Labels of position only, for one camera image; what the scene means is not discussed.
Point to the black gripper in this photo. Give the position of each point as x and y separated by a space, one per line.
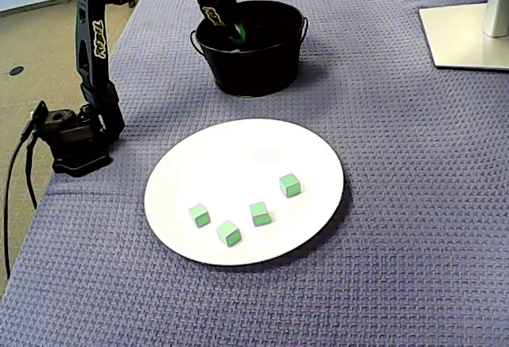
218 19

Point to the small green cube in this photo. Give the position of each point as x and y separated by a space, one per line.
240 32
199 215
228 234
260 214
289 185

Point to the black robot arm with stickers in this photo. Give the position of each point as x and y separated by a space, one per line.
97 44

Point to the white round plate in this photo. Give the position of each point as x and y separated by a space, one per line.
278 239

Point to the black metal bucket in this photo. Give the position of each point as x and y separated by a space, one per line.
270 72

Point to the black floor outlet cover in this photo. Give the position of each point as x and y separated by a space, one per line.
16 71

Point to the white monitor stand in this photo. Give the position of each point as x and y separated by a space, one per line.
457 40

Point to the blue waffle cloth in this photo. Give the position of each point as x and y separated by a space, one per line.
397 243

